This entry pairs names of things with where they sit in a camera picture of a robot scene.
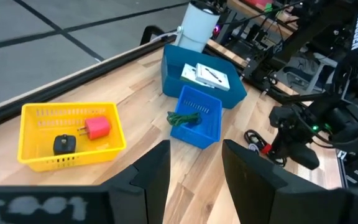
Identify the white product box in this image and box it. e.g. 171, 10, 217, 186
195, 62, 231, 91
180, 63, 214, 90

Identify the small blue plastic basket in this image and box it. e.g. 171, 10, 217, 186
169, 85, 223, 149

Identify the pink wall charger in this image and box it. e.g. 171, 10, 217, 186
76, 116, 112, 141

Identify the black curved handle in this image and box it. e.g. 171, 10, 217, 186
139, 25, 167, 46

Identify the yellow plastic basket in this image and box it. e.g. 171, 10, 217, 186
17, 101, 127, 173

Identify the large teal plastic bin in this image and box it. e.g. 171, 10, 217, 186
161, 43, 248, 110

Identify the black cable with red tie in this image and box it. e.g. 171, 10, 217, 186
243, 129, 288, 168

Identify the black wall charger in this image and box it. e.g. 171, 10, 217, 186
53, 134, 77, 156

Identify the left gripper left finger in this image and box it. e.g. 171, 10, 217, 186
103, 139, 172, 224

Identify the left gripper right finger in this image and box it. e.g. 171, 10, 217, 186
221, 139, 352, 224

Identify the black aluminium table frame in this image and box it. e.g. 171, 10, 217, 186
0, 30, 279, 133

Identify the green braided cable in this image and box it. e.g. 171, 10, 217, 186
166, 111, 203, 127

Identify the pale blue tumbler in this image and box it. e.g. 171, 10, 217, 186
175, 0, 222, 54

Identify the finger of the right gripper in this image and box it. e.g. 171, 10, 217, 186
269, 104, 304, 150
286, 149, 320, 170

